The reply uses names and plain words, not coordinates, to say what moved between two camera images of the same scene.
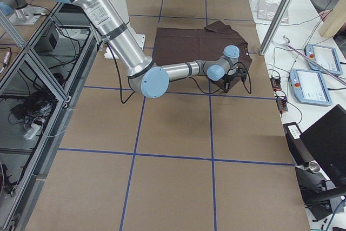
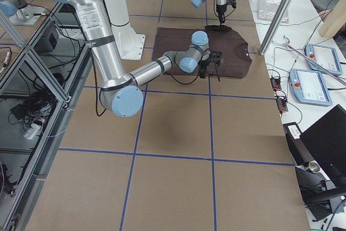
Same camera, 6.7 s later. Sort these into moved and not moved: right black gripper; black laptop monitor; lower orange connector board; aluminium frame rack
Moved: right black gripper
Not moved: lower orange connector board; aluminium frame rack; black laptop monitor
